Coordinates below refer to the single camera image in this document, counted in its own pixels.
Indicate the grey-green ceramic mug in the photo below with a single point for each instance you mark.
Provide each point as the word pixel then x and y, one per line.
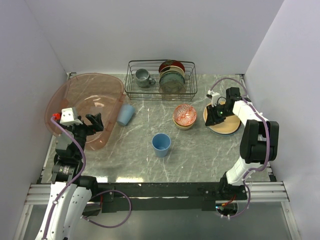
pixel 143 78

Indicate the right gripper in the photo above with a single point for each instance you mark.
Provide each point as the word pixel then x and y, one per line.
pixel 211 117

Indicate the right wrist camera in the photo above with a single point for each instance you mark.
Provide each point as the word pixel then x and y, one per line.
pixel 214 96

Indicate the blue upright plastic cup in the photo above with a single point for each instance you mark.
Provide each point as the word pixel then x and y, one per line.
pixel 161 143

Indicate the yellow bear plate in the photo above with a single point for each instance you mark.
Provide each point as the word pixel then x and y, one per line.
pixel 230 122

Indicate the cream yellow plate in rack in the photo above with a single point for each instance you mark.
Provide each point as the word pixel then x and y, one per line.
pixel 172 69

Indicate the black wire dish rack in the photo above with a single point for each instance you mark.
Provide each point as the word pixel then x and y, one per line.
pixel 135 92

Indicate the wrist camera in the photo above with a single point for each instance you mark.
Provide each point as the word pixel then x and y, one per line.
pixel 214 96
pixel 67 117

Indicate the blue bottom plate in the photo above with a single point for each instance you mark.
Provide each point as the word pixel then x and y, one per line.
pixel 224 131

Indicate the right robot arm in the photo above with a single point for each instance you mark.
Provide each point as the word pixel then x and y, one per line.
pixel 259 143

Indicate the pink transparent plastic bin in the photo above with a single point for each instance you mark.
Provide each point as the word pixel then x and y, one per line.
pixel 89 93

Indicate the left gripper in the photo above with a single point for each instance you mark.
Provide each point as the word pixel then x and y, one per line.
pixel 96 122

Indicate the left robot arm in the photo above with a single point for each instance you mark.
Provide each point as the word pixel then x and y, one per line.
pixel 70 190

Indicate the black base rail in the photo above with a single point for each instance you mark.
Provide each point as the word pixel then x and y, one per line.
pixel 148 196

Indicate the red patterned bowl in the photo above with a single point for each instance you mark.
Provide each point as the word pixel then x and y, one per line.
pixel 185 114

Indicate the light blue cup lying down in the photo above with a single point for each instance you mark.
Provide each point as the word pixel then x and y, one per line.
pixel 125 114

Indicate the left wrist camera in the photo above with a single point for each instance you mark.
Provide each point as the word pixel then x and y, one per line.
pixel 67 117

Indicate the red floral plate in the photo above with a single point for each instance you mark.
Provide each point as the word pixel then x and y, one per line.
pixel 166 65

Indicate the clear glass plate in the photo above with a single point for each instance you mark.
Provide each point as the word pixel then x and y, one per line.
pixel 171 89

